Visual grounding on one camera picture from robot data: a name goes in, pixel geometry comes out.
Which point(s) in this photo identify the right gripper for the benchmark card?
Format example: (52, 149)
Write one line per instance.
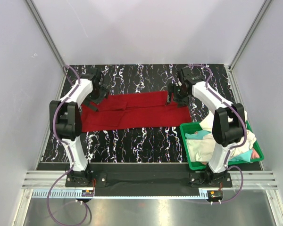
(171, 89)

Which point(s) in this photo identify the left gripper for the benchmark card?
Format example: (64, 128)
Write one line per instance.
(103, 94)

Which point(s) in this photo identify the red t shirt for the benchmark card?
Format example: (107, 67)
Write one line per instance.
(138, 110)

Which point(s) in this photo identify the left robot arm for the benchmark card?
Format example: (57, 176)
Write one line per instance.
(66, 123)

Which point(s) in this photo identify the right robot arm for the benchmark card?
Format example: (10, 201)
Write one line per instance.
(229, 125)

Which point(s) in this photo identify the green plastic bin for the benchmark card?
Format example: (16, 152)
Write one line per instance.
(199, 146)

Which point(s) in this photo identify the cream white t shirt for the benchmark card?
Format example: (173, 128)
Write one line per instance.
(202, 146)

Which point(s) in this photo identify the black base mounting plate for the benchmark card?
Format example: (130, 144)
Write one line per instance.
(147, 189)

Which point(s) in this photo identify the teal t shirt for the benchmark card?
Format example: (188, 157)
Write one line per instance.
(243, 156)

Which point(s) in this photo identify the left controller box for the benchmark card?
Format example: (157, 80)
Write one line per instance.
(87, 193)

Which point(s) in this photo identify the controller box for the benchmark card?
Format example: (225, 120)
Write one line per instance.
(217, 194)
(87, 193)

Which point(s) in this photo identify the pink t shirt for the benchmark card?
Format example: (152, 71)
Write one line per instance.
(254, 154)

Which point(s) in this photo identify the right controller box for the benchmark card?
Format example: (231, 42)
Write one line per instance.
(217, 194)

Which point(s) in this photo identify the right aluminium frame post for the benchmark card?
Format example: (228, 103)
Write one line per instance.
(256, 22)

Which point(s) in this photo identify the aluminium frame post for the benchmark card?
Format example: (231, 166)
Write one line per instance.
(43, 29)
(256, 22)

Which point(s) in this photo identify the left aluminium frame post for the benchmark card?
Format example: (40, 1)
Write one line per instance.
(43, 29)

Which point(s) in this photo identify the aluminium front rail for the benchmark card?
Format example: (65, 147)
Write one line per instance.
(252, 180)

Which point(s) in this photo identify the grey slotted cable duct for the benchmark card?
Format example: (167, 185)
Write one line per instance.
(76, 193)

